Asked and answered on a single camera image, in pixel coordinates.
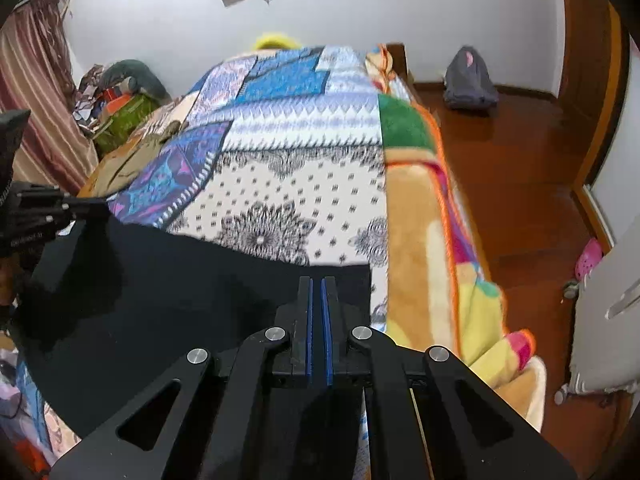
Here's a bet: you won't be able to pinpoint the white wheeled appliance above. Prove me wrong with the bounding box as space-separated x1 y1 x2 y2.
554 220 640 406

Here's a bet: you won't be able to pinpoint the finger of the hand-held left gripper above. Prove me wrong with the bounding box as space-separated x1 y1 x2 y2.
15 184 108 234

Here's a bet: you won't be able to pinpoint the black pants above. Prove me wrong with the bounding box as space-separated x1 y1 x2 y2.
10 212 376 480

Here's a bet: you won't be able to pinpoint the blue patchwork printed bedspread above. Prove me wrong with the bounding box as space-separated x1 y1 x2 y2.
15 45 391 480

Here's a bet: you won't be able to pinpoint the brown wooden door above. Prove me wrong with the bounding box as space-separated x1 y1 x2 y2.
555 0 633 256

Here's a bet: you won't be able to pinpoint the khaki pants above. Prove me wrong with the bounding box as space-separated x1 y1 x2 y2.
92 120 181 198

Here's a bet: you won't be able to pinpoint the yellow curved cushion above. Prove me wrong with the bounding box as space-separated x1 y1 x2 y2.
255 32 303 51

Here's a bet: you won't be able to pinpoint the pink clog shoe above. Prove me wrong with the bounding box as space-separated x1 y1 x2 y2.
574 238 605 281

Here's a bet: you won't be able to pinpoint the colourful fleece blanket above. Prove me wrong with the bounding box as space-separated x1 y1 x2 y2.
365 45 546 431

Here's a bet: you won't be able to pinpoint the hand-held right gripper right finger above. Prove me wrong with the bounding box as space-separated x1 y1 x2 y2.
321 276 581 480

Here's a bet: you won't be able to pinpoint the pile of colourful clothes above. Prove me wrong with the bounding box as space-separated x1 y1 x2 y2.
72 62 121 136

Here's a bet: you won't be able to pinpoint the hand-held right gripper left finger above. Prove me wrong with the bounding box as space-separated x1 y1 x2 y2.
50 276 321 480

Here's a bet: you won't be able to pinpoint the grey backpack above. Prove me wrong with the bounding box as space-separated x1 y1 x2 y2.
442 46 500 111

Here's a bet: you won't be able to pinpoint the green bag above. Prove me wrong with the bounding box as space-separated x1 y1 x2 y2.
92 92 161 156

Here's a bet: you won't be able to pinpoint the brown striped curtain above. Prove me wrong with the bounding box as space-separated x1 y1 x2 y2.
0 0 101 196

